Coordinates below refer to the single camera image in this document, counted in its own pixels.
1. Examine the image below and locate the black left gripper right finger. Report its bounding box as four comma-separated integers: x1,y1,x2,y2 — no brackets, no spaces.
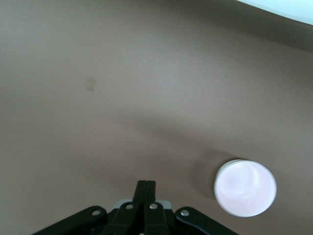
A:
145,180,238,235

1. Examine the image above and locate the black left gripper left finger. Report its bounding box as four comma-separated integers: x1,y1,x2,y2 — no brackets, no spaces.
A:
31,180,147,235

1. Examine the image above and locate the white bowl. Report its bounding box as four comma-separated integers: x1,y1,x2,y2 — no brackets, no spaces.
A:
213,159,277,218

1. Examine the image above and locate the brown table cover sheet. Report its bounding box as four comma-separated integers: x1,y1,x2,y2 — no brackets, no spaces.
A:
0,0,313,235

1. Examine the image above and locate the clear tape piece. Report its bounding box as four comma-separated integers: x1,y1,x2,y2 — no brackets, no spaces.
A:
85,77,96,93

